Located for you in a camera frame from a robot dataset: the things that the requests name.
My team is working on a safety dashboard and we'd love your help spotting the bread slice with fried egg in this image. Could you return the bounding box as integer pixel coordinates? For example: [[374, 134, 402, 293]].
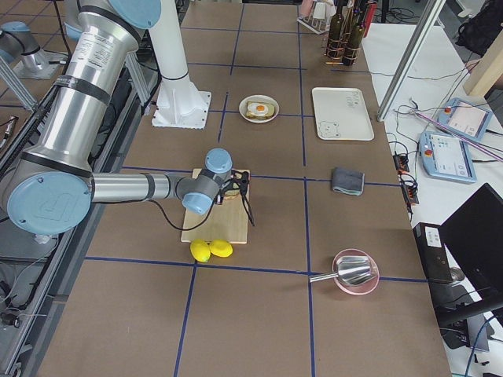
[[245, 101, 275, 120]]

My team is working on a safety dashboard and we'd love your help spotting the white wire cup rack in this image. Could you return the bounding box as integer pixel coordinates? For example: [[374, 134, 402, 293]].
[[297, 0, 336, 35]]

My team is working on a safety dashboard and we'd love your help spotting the green wine bottle middle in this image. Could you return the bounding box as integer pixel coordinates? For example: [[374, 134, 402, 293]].
[[326, 1, 344, 59]]

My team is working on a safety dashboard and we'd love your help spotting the black monitor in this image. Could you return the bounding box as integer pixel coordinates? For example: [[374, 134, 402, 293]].
[[437, 183, 502, 327]]

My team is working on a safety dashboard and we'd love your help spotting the teach pendant far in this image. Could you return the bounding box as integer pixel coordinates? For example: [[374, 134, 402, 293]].
[[438, 97, 493, 141]]

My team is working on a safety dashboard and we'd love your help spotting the teach pendant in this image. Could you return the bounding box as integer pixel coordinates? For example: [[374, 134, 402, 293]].
[[438, 97, 493, 141], [419, 131, 477, 184]]

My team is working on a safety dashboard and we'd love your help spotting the wooden cutting board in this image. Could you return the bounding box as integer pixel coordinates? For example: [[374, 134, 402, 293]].
[[180, 168, 252, 245]]

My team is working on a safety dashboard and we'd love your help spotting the cream serving tray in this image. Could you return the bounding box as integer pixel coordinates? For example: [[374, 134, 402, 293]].
[[311, 87, 374, 141]]

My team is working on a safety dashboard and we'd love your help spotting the white plate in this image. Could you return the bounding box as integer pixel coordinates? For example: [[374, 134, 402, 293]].
[[239, 94, 279, 123]]

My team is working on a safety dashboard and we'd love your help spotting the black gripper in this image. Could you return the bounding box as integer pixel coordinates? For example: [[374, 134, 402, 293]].
[[216, 182, 238, 205]]

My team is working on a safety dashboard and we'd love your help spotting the grey folded cloth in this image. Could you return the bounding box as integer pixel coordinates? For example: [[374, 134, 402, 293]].
[[331, 167, 365, 196]]

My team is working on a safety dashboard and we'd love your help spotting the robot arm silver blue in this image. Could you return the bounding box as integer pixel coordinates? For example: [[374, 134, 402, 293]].
[[1, 1, 233, 236], [1, 21, 67, 79]]

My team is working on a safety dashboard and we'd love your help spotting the green wine bottle front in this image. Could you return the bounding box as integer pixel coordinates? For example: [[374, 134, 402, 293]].
[[342, 8, 365, 66]]

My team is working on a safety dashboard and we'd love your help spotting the copper wire bottle rack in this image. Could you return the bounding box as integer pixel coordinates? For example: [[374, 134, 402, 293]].
[[325, 8, 361, 64]]

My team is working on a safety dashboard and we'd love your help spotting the green wine bottle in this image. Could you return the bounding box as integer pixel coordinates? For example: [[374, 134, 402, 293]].
[[342, 8, 365, 66], [326, 1, 344, 59]]

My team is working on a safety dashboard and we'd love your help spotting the teach pendant near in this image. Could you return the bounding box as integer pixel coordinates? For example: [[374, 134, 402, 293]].
[[419, 131, 477, 184]]

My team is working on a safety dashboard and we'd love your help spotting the pink bowl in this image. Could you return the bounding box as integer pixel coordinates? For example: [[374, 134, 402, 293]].
[[332, 249, 380, 295]]

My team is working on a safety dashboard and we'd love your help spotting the yellow lemon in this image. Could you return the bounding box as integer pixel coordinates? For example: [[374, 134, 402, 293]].
[[189, 240, 211, 263], [209, 240, 233, 258]]

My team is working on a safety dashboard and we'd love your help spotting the aluminium frame post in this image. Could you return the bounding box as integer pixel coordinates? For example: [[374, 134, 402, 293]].
[[376, 0, 446, 122]]

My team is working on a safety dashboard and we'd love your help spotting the black computer box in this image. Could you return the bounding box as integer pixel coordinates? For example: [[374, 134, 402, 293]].
[[413, 222, 453, 284]]

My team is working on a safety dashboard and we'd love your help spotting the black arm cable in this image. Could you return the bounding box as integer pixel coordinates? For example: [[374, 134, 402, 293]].
[[149, 184, 256, 231]]

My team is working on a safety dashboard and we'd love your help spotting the metal scoop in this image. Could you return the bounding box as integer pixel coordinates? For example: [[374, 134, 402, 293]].
[[309, 255, 376, 287]]

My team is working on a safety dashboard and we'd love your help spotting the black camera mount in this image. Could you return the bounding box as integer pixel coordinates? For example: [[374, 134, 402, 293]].
[[230, 170, 250, 195]]

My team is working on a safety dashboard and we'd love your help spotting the yellow lemon right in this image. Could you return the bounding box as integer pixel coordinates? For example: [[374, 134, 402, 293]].
[[209, 240, 233, 258]]

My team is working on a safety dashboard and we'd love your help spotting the yellow lemon left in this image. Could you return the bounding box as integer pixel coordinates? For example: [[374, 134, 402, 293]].
[[189, 240, 211, 263]]

